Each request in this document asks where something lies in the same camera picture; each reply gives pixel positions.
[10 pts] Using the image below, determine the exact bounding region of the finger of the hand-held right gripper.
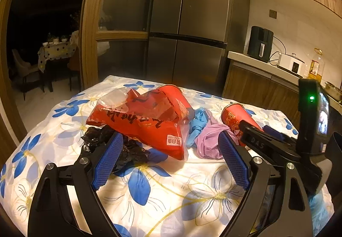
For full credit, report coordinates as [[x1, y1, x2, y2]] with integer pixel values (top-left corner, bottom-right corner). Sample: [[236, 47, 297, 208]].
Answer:
[[239, 120, 287, 159], [263, 125, 300, 147]]

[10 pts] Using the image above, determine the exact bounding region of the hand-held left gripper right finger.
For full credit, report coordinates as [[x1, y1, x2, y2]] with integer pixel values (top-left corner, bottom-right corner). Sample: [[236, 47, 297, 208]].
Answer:
[[218, 130, 313, 237]]

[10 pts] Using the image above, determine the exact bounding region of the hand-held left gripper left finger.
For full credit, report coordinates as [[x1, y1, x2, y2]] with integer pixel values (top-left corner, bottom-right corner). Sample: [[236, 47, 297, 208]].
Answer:
[[28, 131, 125, 237]]

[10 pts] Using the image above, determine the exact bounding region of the small black plastic bag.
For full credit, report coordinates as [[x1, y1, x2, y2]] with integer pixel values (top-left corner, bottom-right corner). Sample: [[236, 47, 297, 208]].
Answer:
[[80, 126, 150, 173]]

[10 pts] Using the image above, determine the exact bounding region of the printed red paper cup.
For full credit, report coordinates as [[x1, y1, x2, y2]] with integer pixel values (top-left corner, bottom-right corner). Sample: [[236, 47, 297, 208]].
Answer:
[[220, 103, 264, 136]]

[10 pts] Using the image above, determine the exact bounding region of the purple plastic bag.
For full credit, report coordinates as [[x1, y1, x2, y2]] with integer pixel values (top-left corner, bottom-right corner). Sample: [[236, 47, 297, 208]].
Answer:
[[194, 110, 236, 160]]

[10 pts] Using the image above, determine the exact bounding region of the large red lettered bag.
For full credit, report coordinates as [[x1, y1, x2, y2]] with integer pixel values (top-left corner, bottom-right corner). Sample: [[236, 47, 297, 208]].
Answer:
[[86, 89, 189, 160]]

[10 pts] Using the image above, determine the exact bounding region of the clear plastic bag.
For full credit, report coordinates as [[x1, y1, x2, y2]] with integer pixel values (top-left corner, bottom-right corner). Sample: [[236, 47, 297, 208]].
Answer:
[[97, 87, 131, 109]]

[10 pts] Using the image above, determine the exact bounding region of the plain red paper cup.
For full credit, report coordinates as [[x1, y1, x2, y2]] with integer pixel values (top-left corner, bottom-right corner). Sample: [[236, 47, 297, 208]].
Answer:
[[155, 84, 193, 120]]

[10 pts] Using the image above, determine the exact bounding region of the steel bowl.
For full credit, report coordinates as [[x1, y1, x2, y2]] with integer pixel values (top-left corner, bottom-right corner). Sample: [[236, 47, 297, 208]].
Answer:
[[324, 81, 342, 101]]

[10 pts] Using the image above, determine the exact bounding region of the cooking oil bottle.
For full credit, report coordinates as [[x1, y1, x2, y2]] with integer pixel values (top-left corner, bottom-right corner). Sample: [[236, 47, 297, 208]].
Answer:
[[307, 49, 325, 82]]

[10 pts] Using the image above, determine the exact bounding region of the kitchen counter with wooden cabinets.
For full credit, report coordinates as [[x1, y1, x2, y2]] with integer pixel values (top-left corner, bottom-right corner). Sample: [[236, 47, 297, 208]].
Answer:
[[222, 51, 342, 131]]

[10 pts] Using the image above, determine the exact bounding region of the white electric cooker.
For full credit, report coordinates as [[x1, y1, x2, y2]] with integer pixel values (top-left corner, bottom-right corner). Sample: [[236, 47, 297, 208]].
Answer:
[[276, 52, 305, 75]]

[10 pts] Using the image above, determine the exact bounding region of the blue floral white blanket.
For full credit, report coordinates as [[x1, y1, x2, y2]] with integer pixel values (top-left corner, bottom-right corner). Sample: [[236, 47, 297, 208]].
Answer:
[[0, 75, 334, 237]]

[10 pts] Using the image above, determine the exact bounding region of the black air fryer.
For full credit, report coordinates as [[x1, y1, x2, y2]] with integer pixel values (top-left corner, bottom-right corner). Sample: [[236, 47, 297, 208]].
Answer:
[[247, 26, 274, 63]]

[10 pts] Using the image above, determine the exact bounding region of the polka dot dining table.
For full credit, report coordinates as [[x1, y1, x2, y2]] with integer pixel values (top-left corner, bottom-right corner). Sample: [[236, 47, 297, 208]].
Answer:
[[37, 39, 78, 93]]

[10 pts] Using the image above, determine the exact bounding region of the wooden glass sliding door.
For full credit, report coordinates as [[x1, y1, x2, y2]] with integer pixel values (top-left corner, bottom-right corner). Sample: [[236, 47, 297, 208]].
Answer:
[[79, 0, 161, 92]]

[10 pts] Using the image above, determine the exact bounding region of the dining chair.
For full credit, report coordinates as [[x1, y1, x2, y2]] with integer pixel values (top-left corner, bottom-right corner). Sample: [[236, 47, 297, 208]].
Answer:
[[12, 49, 44, 101]]

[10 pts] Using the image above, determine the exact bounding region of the grey steel refrigerator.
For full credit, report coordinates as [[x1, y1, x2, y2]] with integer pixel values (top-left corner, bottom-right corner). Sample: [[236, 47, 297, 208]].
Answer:
[[146, 0, 250, 99]]

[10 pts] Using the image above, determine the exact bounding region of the power cable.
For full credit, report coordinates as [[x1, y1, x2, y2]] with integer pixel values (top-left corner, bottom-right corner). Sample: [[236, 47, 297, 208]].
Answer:
[[268, 37, 284, 66]]

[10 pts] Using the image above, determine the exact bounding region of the wooden door frame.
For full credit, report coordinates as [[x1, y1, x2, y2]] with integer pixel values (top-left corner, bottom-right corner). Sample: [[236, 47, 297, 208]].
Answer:
[[0, 0, 103, 171]]

